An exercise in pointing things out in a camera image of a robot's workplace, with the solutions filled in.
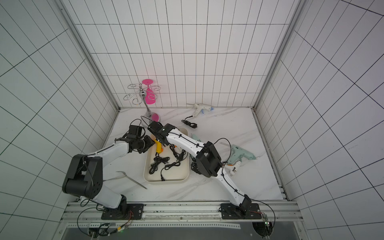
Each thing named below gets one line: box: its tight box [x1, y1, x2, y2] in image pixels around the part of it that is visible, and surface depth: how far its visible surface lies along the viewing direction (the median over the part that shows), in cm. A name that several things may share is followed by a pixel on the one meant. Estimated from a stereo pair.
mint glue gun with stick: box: [220, 142, 257, 165], surface depth 92 cm
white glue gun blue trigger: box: [181, 103, 214, 122], surface depth 120 cm
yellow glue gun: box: [154, 138, 163, 154], surface depth 94 cm
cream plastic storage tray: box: [143, 127, 190, 182], surface depth 89 cm
